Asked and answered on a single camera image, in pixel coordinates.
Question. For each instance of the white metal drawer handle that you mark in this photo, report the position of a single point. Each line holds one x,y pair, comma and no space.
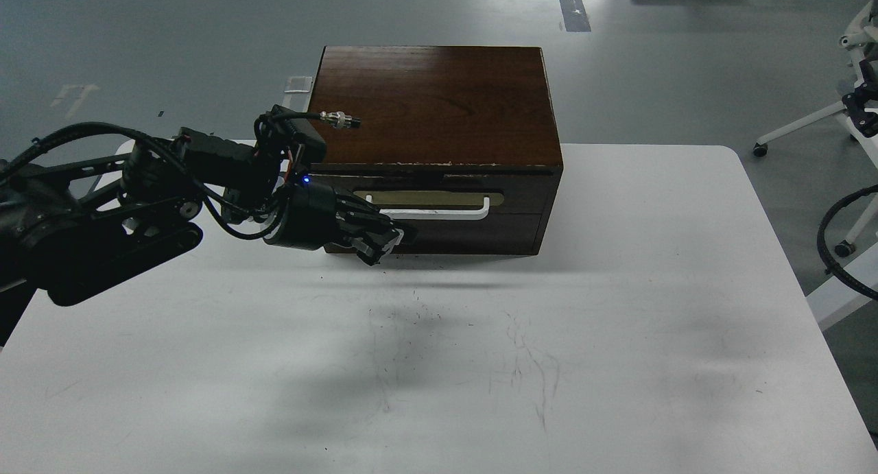
440,214

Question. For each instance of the grey floor tape strip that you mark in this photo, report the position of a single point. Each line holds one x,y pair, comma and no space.
574,16

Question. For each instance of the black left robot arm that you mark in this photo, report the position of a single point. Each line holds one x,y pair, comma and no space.
95,204

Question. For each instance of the white stand leg with casters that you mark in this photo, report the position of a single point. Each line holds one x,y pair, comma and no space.
807,170

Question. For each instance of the dark brown wooden cabinet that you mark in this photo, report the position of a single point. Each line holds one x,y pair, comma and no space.
436,110

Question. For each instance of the wooden drawer with brown front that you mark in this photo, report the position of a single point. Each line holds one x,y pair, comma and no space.
520,208

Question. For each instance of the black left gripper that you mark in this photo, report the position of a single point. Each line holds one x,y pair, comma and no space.
315,216

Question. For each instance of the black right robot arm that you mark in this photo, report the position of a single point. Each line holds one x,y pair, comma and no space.
855,102

